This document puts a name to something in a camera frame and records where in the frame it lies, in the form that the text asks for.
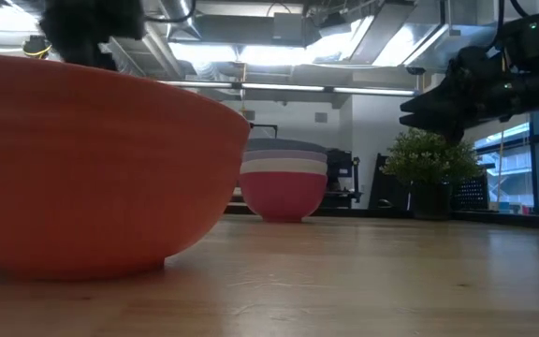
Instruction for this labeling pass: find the black perforated crate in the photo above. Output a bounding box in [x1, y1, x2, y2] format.
[451, 173, 490, 212]

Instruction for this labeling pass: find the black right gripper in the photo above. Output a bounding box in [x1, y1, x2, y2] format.
[399, 44, 539, 144]

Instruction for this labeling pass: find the purple bowl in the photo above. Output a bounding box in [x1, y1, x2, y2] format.
[242, 149, 328, 164]

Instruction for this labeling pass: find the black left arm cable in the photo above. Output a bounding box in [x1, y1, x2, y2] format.
[142, 0, 199, 24]

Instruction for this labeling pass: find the pink-red bowl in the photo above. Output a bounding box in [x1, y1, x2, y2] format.
[239, 170, 328, 224]

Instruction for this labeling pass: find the black machine on stand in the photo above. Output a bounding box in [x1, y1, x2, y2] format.
[324, 148, 364, 210]

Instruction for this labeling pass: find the long ceiling light strip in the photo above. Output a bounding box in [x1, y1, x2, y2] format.
[156, 79, 416, 97]

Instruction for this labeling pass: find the black yellow round device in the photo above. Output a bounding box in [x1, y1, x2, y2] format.
[22, 35, 53, 60]

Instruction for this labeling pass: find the black aluminium table frame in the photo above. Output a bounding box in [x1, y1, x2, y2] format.
[225, 204, 539, 231]

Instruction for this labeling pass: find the orange bowl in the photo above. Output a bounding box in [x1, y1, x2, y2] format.
[0, 52, 251, 282]

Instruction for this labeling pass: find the black leaning panel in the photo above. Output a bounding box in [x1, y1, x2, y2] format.
[367, 153, 412, 210]

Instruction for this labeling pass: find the small green potted plant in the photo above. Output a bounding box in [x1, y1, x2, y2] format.
[380, 127, 485, 221]

